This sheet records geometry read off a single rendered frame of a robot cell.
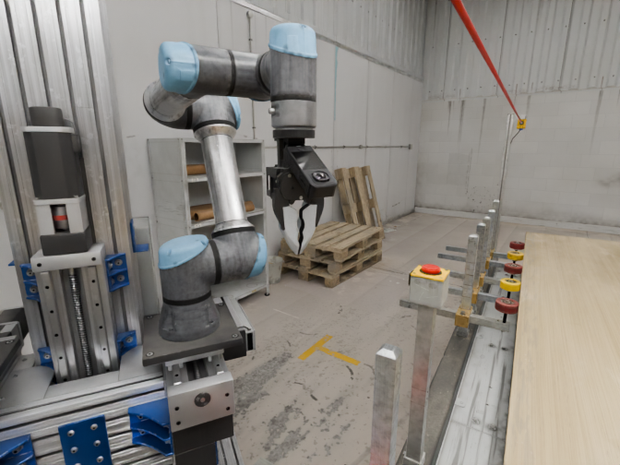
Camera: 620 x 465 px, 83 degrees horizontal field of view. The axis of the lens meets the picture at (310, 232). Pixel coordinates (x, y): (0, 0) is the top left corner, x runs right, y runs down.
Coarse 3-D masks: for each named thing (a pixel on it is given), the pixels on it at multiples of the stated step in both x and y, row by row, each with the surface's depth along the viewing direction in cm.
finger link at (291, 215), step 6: (288, 210) 58; (294, 210) 59; (288, 216) 59; (294, 216) 59; (288, 222) 59; (294, 222) 59; (288, 228) 59; (294, 228) 60; (288, 234) 59; (294, 234) 60; (288, 240) 60; (294, 240) 60; (294, 246) 61; (294, 252) 61
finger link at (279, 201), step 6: (276, 192) 57; (276, 198) 57; (282, 198) 58; (276, 204) 57; (282, 204) 58; (288, 204) 58; (276, 210) 57; (282, 210) 58; (276, 216) 58; (282, 216) 58; (282, 222) 58; (282, 228) 59
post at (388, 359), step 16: (384, 352) 57; (400, 352) 57; (384, 368) 57; (400, 368) 59; (384, 384) 57; (384, 400) 58; (384, 416) 59; (384, 432) 59; (384, 448) 60; (384, 464) 61
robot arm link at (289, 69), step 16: (272, 32) 53; (288, 32) 52; (304, 32) 52; (272, 48) 53; (288, 48) 52; (304, 48) 52; (272, 64) 54; (288, 64) 53; (304, 64) 53; (272, 80) 55; (288, 80) 53; (304, 80) 54; (272, 96) 55; (288, 96) 54; (304, 96) 54
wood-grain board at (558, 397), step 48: (528, 240) 226; (576, 240) 226; (528, 288) 149; (576, 288) 149; (528, 336) 112; (576, 336) 112; (528, 384) 89; (576, 384) 89; (528, 432) 74; (576, 432) 74
